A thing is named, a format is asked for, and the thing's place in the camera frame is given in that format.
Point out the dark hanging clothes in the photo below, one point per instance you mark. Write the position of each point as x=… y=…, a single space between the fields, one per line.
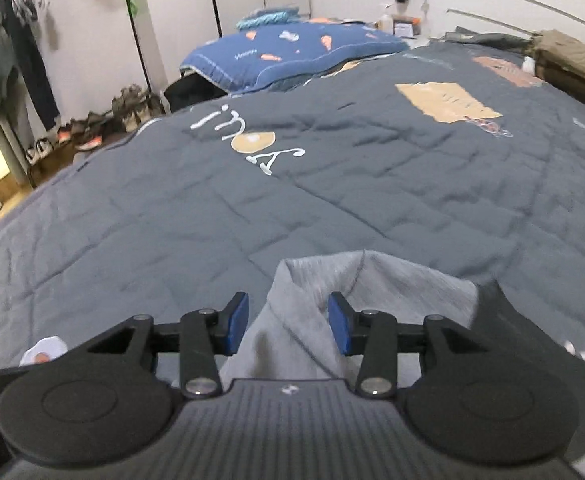
x=27 y=60

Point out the row of shoes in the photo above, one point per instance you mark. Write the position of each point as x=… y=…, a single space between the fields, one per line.
x=92 y=140

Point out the white headboard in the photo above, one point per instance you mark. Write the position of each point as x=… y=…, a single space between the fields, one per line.
x=522 y=5

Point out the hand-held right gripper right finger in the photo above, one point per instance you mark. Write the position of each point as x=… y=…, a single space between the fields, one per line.
x=340 y=325

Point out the olive folded clothes pile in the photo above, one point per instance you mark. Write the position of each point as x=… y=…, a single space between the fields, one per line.
x=577 y=57

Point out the black clothes rack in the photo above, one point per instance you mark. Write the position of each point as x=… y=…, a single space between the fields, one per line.
x=141 y=55

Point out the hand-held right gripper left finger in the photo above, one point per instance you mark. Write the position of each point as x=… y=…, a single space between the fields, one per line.
x=237 y=322

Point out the white bottle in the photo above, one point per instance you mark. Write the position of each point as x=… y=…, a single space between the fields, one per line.
x=385 y=21

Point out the blue printed pillow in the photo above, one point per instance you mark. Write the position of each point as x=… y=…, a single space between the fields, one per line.
x=292 y=52

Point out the cream folded cloth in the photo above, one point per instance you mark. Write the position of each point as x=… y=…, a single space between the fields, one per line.
x=528 y=64

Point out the grey sweatshirt with black trim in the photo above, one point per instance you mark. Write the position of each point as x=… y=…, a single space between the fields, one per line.
x=302 y=305

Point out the grey quilted printed bedspread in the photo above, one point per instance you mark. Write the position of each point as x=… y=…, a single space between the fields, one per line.
x=322 y=185

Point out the dark grey-green garment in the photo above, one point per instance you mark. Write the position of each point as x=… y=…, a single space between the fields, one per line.
x=482 y=37

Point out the teal zigzag folded cloth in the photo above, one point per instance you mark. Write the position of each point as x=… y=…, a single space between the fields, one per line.
x=267 y=17

